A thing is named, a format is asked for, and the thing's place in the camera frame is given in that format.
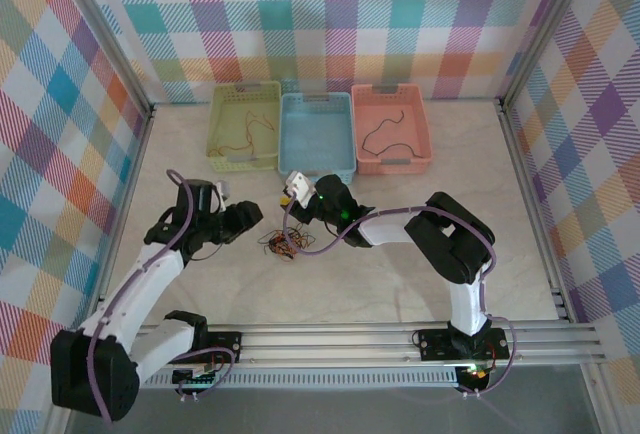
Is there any thin orange cable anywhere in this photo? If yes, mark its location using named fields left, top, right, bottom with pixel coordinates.
left=264, top=226, right=317, bottom=261
left=243, top=109, right=277, bottom=154
left=208, top=141, right=259, bottom=158

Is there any thin green cable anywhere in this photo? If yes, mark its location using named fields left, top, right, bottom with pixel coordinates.
left=362, top=111, right=419, bottom=158

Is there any light blue perforated plastic basket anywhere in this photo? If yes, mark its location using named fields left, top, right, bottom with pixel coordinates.
left=276, top=91, right=359, bottom=188

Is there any pink perforated plastic basket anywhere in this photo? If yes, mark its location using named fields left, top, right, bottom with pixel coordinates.
left=349, top=82, right=435, bottom=176

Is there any light green perforated plastic basket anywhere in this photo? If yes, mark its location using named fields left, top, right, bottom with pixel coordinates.
left=205, top=80, right=284, bottom=174

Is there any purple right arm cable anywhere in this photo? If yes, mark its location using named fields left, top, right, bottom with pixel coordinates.
left=282, top=201, right=516, bottom=398

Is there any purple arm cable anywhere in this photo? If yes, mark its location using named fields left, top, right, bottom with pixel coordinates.
left=88, top=168, right=239, bottom=425
left=282, top=201, right=516, bottom=398

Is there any aluminium side rail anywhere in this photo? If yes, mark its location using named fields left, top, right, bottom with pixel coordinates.
left=496, top=97, right=576, bottom=324
left=92, top=103, right=157, bottom=315

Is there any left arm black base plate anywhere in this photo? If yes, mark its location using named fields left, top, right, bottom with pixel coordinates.
left=205, top=331, right=244, bottom=362

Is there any aluminium mounting rail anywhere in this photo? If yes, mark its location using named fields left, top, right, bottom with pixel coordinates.
left=119, top=321, right=607, bottom=370

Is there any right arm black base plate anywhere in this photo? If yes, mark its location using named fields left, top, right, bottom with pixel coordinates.
left=416, top=327, right=512, bottom=361

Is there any grey slotted cable duct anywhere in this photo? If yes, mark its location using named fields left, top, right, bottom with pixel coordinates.
left=142, top=371, right=461, bottom=391

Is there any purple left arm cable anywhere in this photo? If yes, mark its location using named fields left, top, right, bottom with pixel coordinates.
left=88, top=168, right=239, bottom=425

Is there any aluminium frame post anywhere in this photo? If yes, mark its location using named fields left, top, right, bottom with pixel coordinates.
left=497, top=0, right=599, bottom=110
left=52, top=0, right=157, bottom=114

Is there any aluminium frame leg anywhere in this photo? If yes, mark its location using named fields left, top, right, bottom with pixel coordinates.
left=44, top=403, right=76, bottom=434
left=579, top=364, right=619, bottom=434

